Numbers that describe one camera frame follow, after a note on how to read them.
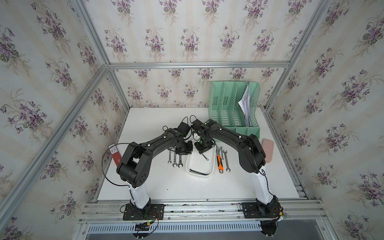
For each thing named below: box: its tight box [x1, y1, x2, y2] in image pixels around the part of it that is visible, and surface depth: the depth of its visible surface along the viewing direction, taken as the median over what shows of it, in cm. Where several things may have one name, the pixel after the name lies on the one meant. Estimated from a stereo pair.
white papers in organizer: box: [238, 85, 251, 127], surface depth 90 cm
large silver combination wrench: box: [178, 154, 184, 168], surface depth 92 cm
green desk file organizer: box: [208, 80, 261, 139], surface depth 106 cm
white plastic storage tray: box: [185, 141, 217, 177], surface depth 91 cm
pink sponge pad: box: [261, 138, 274, 163], surface depth 98 cm
